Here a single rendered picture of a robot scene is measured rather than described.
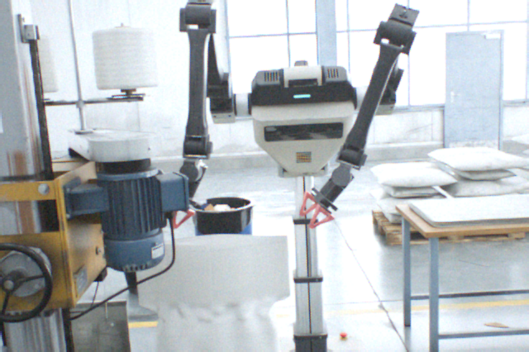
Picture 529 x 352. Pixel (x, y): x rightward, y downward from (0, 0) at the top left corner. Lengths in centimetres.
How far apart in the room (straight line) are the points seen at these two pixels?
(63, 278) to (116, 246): 14
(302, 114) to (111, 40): 86
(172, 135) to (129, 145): 852
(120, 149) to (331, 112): 98
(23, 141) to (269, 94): 102
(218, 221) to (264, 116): 190
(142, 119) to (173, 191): 851
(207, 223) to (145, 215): 255
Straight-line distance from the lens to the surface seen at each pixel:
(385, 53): 166
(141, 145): 137
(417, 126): 1018
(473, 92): 1037
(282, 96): 213
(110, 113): 1005
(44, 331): 150
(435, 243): 296
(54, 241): 141
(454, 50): 1025
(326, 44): 937
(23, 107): 139
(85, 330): 234
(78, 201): 145
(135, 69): 151
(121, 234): 144
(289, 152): 223
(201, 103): 169
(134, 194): 141
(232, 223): 395
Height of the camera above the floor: 154
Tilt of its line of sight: 10 degrees down
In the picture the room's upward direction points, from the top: 3 degrees counter-clockwise
